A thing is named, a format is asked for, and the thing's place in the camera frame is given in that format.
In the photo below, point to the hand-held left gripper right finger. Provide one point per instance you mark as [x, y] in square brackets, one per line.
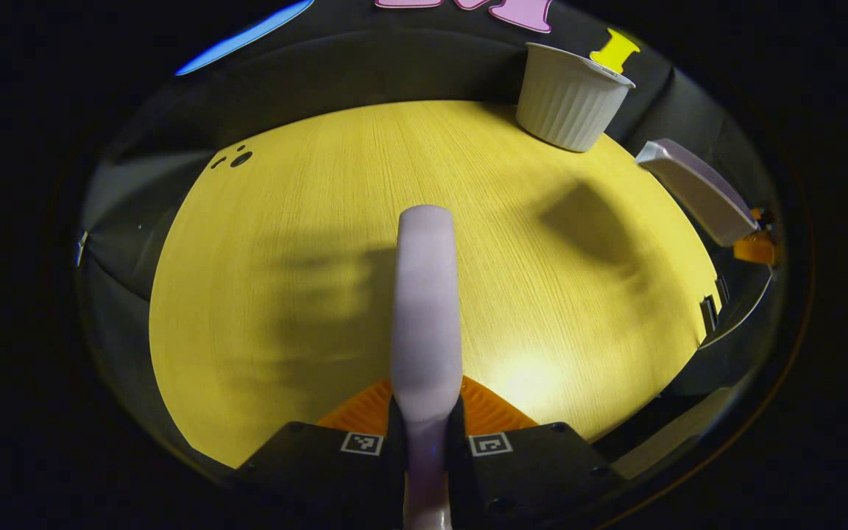
[534, 478]

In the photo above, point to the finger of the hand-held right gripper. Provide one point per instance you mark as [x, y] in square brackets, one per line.
[759, 249]

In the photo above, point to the white ribbed garbage bin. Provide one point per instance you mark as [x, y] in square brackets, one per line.
[571, 103]

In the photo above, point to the silver clip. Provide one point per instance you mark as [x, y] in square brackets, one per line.
[82, 248]

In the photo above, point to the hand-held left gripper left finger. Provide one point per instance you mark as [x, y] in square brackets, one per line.
[313, 478]

